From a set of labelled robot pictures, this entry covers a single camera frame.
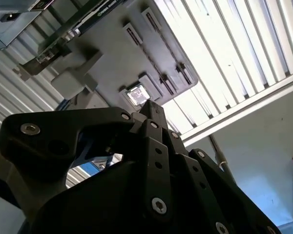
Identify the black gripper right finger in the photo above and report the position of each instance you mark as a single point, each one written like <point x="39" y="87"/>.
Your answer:
<point x="210" y="185"/>

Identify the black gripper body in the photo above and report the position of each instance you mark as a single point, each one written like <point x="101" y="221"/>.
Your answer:
<point x="100" y="202"/>

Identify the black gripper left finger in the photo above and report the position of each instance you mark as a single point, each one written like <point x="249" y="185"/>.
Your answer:
<point x="39" y="146"/>

